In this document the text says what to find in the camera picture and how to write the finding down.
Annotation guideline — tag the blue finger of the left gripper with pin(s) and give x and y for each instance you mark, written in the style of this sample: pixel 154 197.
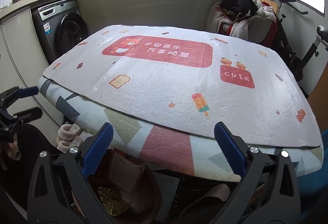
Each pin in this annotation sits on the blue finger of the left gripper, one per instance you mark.
pixel 27 92
pixel 28 115

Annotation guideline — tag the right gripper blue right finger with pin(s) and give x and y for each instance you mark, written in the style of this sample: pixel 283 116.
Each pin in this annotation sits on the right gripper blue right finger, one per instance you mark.
pixel 234 156

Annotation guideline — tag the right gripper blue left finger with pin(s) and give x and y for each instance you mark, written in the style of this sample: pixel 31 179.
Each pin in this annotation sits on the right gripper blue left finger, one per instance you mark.
pixel 94 148

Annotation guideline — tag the gold foil snack wrapper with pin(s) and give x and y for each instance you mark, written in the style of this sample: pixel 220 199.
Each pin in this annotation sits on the gold foil snack wrapper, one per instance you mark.
pixel 112 200

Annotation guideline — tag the person's left hand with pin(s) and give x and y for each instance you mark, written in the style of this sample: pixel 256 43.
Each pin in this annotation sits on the person's left hand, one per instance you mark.
pixel 12 149

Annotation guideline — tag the white cabinet with countertop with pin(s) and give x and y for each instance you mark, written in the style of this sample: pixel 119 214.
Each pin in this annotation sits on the white cabinet with countertop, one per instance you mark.
pixel 23 63

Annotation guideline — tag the pink fluffy slippers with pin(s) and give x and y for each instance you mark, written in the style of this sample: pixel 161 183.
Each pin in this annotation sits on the pink fluffy slippers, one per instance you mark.
pixel 68 136

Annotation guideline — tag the dark grey washing machine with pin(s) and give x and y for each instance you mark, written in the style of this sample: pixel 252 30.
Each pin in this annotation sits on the dark grey washing machine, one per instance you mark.
pixel 59 27

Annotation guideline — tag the white cartoon print blanket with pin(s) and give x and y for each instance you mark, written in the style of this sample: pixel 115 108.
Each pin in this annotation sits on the white cartoon print blanket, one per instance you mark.
pixel 189 80

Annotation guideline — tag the black exercise bike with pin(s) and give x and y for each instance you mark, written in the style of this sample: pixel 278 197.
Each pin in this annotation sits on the black exercise bike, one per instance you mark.
pixel 303 18

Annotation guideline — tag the white chair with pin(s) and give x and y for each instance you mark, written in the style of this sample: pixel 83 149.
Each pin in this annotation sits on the white chair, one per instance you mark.
pixel 255 29

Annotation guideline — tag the pile of clothes on chair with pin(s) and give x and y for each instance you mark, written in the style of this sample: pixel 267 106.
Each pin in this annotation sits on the pile of clothes on chair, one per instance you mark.
pixel 240 10

